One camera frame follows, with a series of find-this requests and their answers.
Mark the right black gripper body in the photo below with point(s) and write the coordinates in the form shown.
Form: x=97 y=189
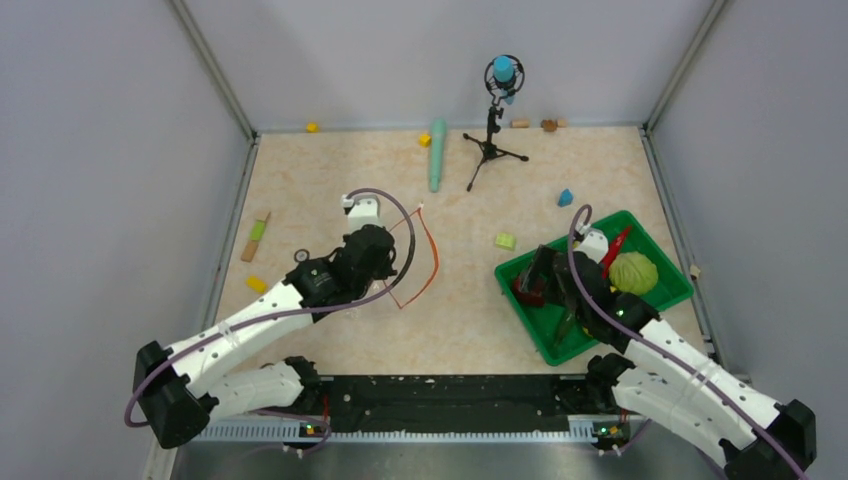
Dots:
x=581 y=311

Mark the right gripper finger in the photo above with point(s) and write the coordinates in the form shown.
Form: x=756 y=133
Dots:
x=533 y=279
x=566 y=290

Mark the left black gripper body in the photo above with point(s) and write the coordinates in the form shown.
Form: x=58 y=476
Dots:
x=383 y=273

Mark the dark red apple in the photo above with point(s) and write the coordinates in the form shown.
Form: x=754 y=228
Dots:
x=534 y=296

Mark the clear zip bag orange zipper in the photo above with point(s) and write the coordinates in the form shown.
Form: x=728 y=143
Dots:
x=423 y=269

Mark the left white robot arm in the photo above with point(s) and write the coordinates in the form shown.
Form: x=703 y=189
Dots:
x=186 y=386

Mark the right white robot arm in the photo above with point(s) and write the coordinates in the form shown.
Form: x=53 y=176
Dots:
x=654 y=372

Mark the red chili pepper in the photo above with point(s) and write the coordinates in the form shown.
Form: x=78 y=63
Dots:
x=614 y=250

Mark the green cabbage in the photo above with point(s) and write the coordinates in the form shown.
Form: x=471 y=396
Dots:
x=634 y=273

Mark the green plastic tray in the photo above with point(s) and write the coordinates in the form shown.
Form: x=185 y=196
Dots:
x=541 y=319

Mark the light green lego brick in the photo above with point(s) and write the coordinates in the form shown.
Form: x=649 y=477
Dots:
x=505 y=241

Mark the blue toy block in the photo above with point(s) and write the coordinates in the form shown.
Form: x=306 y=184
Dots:
x=566 y=198

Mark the wooden stick green block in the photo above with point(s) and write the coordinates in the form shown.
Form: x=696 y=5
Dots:
x=255 y=235

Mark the teal plastic tube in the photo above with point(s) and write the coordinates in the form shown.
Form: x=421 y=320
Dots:
x=438 y=132

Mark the brown wooden pieces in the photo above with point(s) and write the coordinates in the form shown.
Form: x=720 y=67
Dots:
x=552 y=125

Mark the cork piece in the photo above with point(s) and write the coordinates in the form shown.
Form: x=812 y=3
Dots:
x=520 y=123

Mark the blue microphone on tripod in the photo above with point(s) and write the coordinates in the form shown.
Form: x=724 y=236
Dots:
x=504 y=77

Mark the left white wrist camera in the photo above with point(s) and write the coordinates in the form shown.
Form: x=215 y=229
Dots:
x=361 y=210

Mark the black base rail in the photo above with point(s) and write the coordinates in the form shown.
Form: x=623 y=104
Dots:
x=463 y=404

